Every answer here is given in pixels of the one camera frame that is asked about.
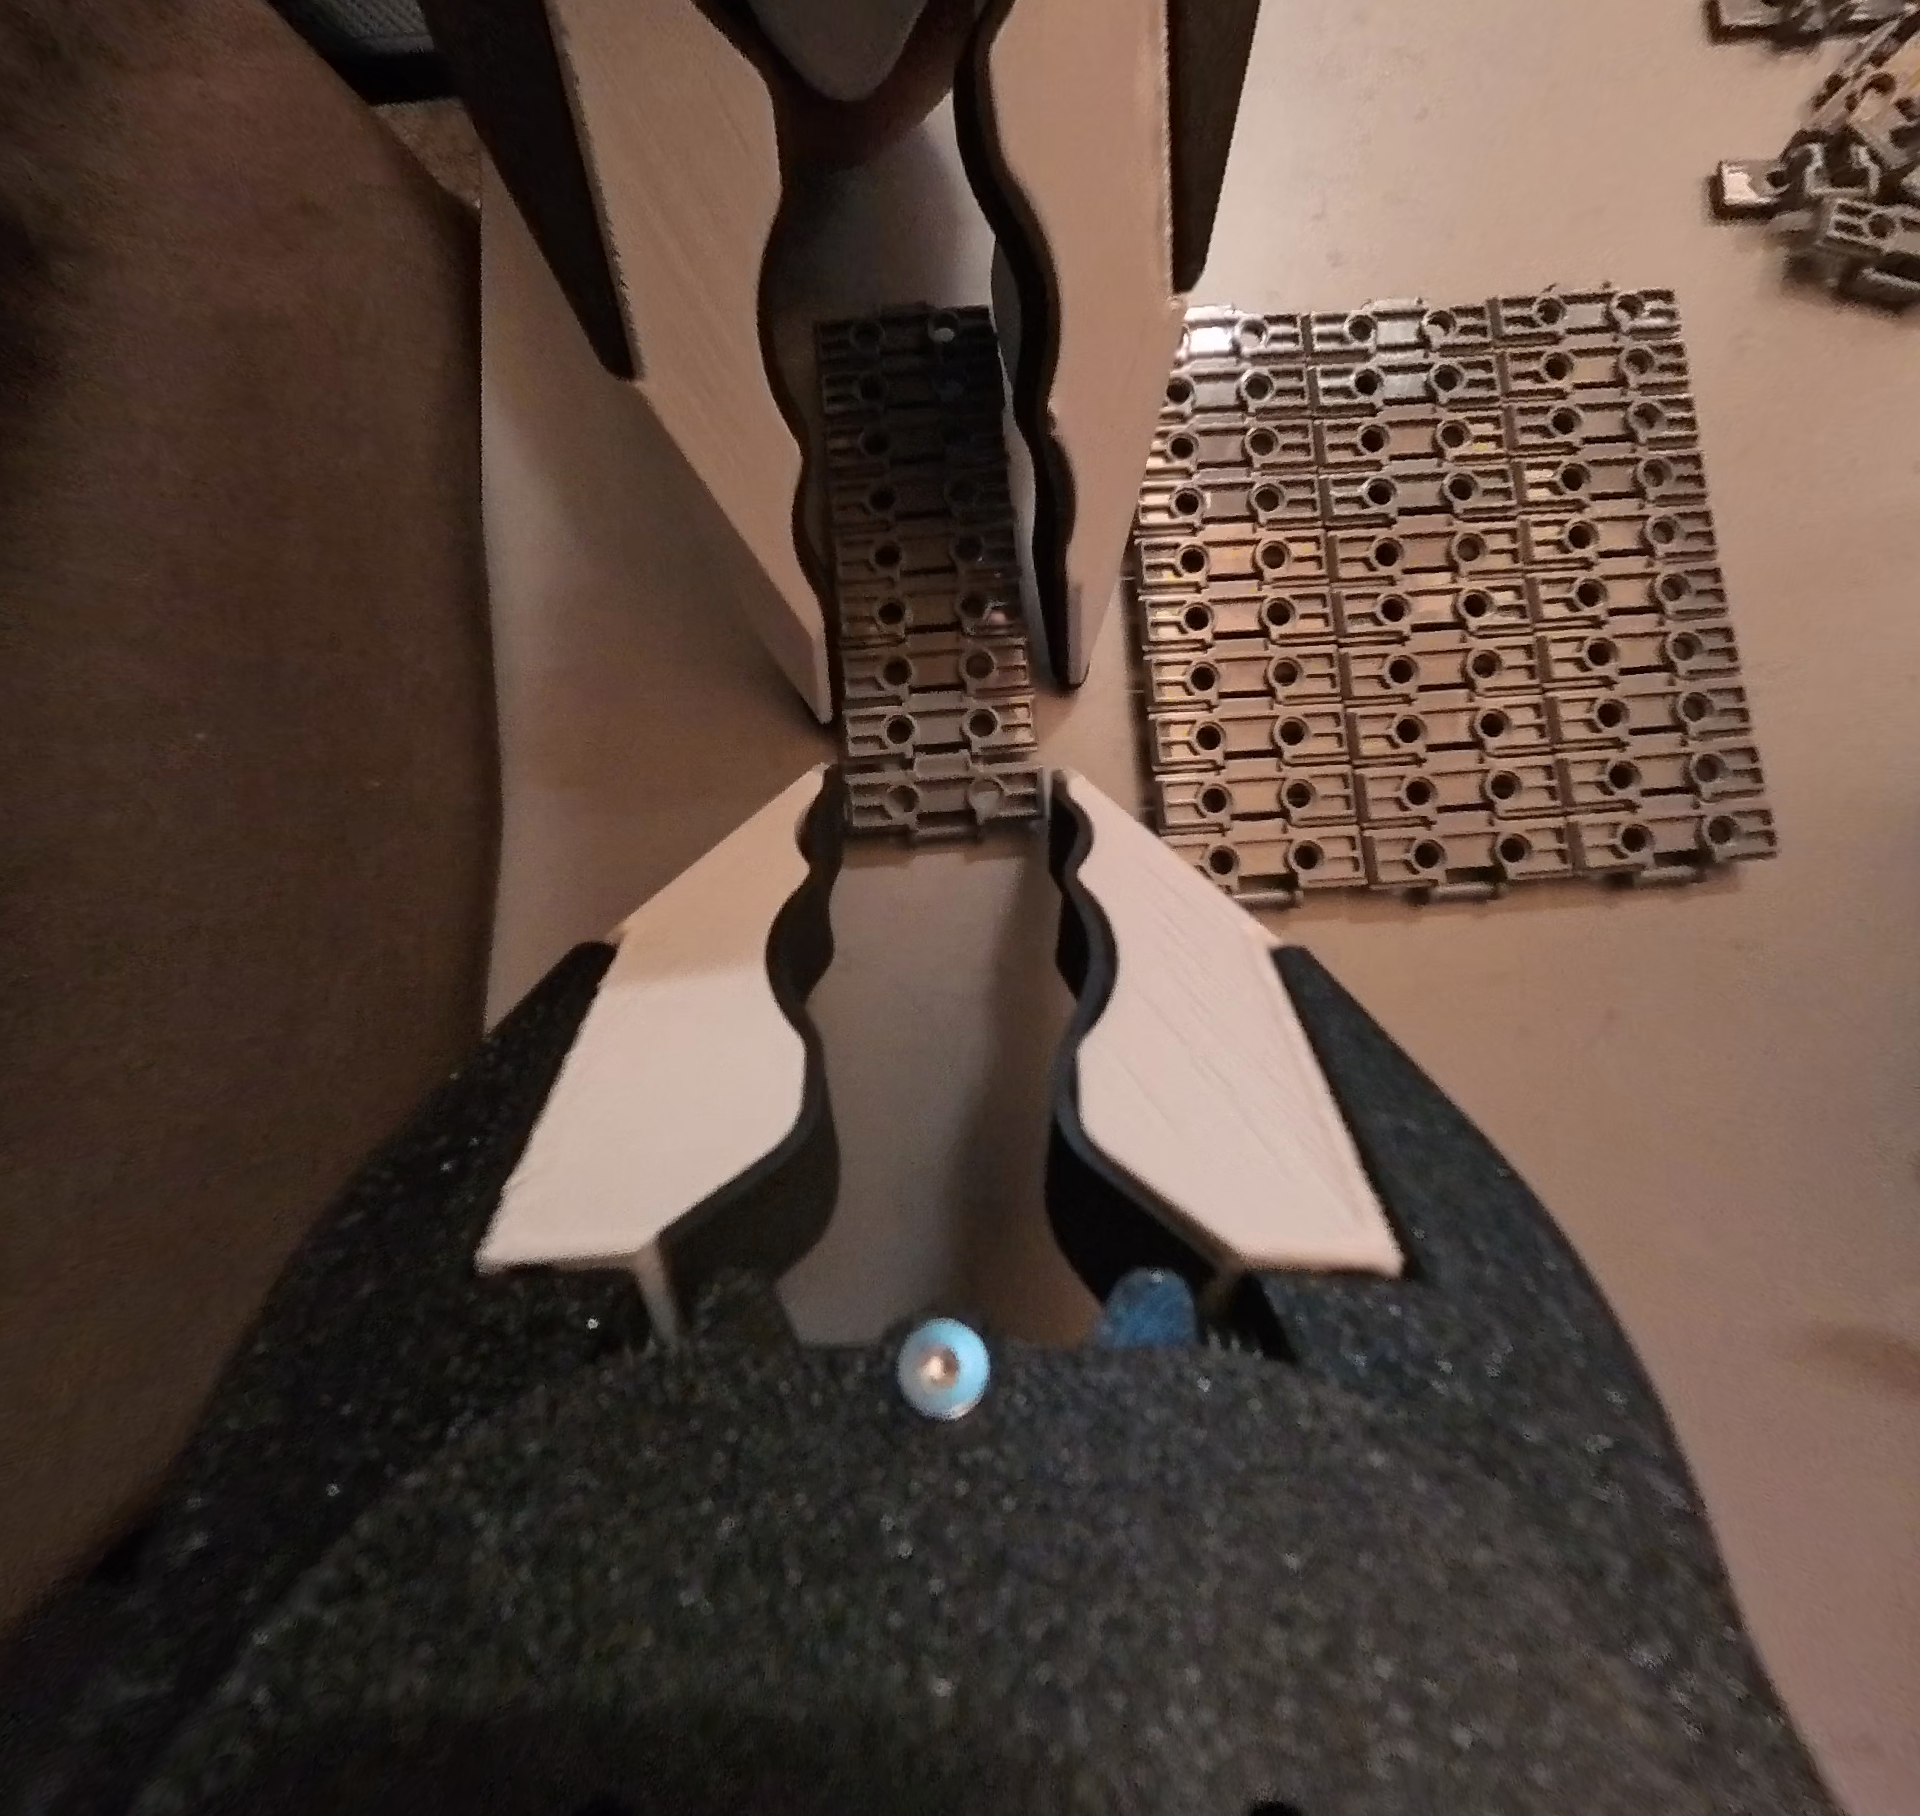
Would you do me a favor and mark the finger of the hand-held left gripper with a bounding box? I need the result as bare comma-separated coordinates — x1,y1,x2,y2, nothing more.
953,0,1183,692
540,0,837,723

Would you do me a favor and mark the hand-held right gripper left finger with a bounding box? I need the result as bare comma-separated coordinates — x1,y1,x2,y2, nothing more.
476,760,848,1343

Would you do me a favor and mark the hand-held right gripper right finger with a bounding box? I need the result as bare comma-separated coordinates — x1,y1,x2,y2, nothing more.
1041,773,1405,1327

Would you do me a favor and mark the dark grey plastic track link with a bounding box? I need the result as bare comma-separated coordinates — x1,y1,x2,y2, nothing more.
842,762,1047,848

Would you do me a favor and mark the strip of joined track links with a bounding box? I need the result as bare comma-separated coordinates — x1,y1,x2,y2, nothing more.
806,303,1055,782

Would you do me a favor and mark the pile of track links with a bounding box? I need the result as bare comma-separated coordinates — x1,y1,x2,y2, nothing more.
1709,0,1920,313

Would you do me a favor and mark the person's left hand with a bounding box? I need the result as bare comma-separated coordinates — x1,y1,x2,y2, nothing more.
781,30,987,170

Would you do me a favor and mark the mat of joined track links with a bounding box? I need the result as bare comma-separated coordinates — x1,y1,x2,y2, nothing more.
1129,287,1789,912

